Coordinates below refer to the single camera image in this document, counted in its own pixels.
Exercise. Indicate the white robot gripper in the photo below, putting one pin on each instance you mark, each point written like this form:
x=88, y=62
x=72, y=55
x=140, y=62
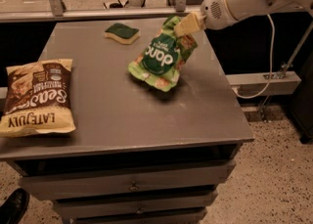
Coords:
x=213, y=13

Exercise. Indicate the brown Late July chip bag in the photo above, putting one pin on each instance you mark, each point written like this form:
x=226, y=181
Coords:
x=37, y=100

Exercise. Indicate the green and yellow sponge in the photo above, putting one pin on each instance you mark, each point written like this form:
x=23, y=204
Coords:
x=122, y=33

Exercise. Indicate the black shoe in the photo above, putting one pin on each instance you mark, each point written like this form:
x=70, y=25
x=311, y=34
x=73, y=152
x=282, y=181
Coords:
x=14, y=207

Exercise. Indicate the grey drawer cabinet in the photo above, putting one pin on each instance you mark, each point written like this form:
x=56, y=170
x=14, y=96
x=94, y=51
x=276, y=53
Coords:
x=137, y=155

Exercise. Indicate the green dang rice chip bag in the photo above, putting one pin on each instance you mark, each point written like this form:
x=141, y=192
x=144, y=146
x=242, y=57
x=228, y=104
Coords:
x=159, y=65

